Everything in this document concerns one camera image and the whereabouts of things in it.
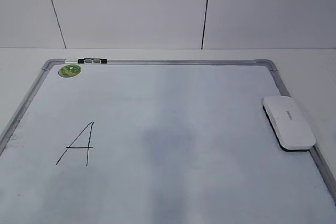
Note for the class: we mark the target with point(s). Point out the white whiteboard eraser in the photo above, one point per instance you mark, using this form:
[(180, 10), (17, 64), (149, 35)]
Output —
[(290, 125)]

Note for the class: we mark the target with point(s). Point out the aluminium framed whiteboard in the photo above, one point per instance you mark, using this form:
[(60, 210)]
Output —
[(156, 142)]

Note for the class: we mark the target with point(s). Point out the black silver board clip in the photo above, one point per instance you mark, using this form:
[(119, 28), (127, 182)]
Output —
[(92, 61)]

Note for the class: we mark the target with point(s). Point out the round green magnet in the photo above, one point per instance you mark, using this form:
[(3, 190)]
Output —
[(69, 71)]

